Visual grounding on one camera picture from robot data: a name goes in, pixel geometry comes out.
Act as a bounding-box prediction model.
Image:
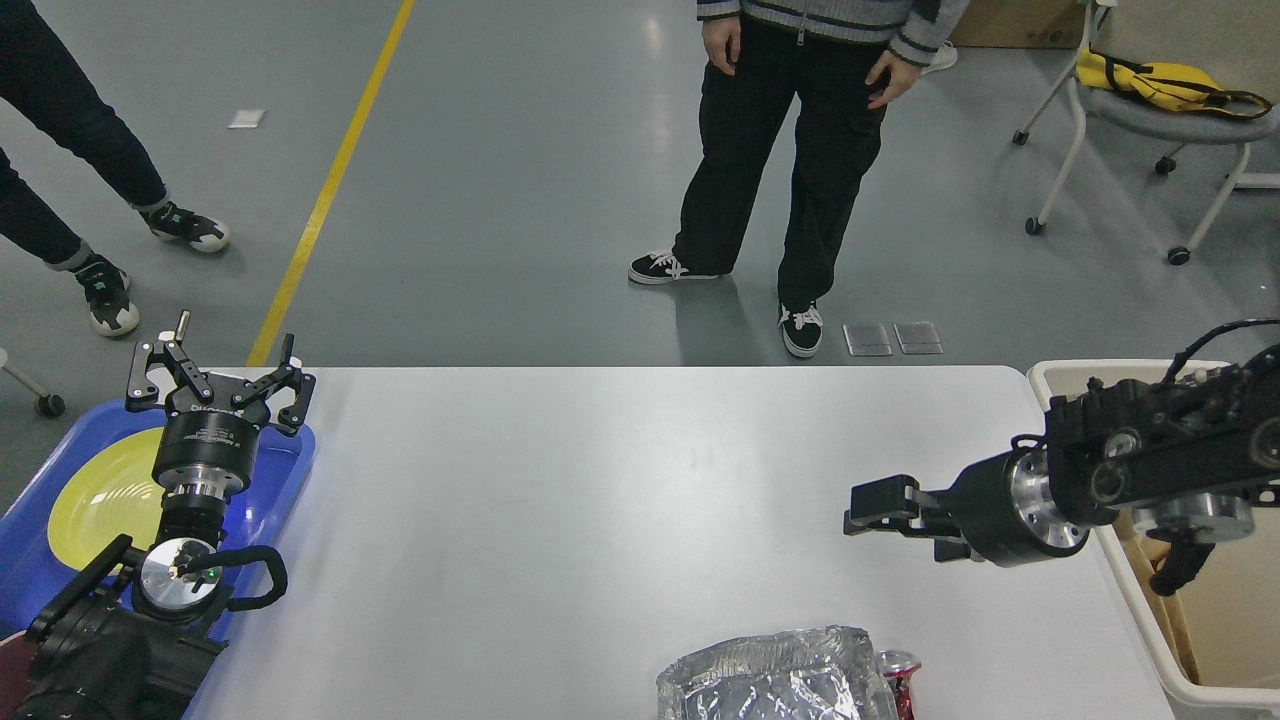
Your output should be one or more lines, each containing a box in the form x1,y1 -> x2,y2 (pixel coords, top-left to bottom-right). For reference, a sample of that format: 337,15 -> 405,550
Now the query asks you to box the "brown paper bag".
1115,511 -> 1201,683

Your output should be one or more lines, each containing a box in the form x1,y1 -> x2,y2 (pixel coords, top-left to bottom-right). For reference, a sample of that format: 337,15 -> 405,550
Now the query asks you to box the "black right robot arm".
844,322 -> 1279,597

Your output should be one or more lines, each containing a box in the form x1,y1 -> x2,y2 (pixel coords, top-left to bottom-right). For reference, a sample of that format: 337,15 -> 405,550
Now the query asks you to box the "yellow plate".
47,428 -> 165,570

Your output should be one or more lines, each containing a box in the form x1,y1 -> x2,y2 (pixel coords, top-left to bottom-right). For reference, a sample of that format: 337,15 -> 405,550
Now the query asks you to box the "right floor outlet plate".
893,322 -> 945,355

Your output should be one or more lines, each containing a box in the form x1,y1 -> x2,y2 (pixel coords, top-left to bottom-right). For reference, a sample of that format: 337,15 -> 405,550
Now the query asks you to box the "left floor outlet plate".
844,323 -> 893,357

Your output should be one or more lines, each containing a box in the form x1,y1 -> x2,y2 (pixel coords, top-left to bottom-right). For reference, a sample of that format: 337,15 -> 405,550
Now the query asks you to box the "person in grey sweater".
628,0 -> 973,359

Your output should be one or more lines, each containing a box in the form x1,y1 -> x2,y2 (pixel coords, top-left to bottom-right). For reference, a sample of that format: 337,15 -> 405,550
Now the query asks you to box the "grey office chair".
1025,1 -> 1277,266

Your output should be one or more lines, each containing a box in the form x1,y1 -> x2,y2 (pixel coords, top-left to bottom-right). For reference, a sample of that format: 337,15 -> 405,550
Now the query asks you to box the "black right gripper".
844,448 -> 1091,568

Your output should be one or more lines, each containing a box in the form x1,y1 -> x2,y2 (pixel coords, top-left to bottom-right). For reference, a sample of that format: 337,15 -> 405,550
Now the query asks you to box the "large aluminium foil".
655,625 -> 899,719

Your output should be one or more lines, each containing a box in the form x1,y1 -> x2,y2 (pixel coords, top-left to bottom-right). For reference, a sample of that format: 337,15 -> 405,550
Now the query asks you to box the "yellow bag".
1075,47 -> 1274,120

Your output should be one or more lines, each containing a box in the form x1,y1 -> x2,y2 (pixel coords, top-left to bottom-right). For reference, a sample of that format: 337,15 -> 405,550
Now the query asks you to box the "chair caster wheel leg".
0,347 -> 67,418

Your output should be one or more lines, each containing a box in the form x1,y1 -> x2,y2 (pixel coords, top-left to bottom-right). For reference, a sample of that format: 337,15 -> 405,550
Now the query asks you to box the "pink mug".
1,632 -> 38,697

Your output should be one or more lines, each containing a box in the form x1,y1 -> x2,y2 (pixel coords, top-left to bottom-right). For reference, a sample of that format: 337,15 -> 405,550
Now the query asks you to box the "beige plastic bin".
1027,359 -> 1280,708

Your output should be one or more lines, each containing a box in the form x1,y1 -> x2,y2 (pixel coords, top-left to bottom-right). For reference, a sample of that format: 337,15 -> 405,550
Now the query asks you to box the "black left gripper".
125,309 -> 316,498

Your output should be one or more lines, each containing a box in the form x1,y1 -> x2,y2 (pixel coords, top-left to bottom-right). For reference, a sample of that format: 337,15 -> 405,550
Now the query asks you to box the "person in dark jeans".
1,1 -> 230,338

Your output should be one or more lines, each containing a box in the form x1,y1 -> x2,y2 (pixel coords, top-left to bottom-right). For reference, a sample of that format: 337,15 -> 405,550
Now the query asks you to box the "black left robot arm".
10,311 -> 316,719

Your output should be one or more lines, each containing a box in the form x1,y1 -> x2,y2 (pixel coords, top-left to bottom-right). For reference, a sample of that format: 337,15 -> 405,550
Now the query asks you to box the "floor outlet plate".
893,322 -> 945,355
844,323 -> 893,357

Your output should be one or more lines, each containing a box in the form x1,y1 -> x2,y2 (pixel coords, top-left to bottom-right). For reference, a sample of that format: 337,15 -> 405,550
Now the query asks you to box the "person in black shorts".
922,40 -> 957,74

